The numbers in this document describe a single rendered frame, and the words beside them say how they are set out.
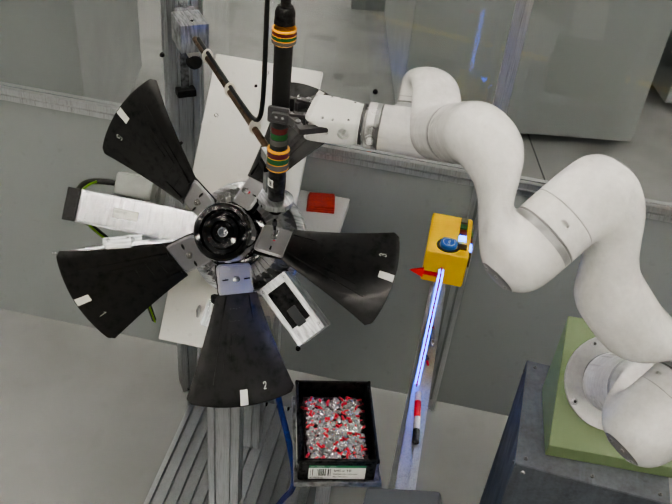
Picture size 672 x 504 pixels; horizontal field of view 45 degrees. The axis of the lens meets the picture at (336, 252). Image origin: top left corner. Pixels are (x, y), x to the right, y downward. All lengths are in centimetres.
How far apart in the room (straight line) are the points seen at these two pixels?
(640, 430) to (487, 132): 51
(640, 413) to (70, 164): 195
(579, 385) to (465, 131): 75
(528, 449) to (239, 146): 93
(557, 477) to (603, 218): 74
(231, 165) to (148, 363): 129
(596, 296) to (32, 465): 208
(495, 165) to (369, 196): 137
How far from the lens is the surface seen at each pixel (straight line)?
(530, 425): 177
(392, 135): 145
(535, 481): 173
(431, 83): 138
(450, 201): 240
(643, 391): 133
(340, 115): 147
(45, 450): 288
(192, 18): 208
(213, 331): 166
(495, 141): 108
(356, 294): 163
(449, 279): 194
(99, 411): 295
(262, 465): 267
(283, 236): 170
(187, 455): 270
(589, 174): 110
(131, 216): 188
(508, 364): 280
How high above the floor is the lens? 222
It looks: 38 degrees down
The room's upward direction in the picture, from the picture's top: 6 degrees clockwise
